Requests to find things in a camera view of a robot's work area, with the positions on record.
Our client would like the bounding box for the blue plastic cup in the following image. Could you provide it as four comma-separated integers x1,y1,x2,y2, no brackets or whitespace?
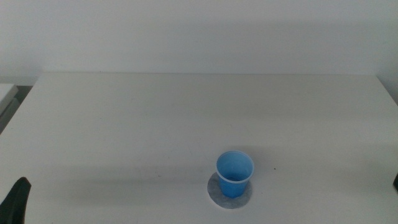
215,150,255,199

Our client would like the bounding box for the round grey felt cup mat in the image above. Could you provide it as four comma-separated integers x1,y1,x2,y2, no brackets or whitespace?
206,172,253,210

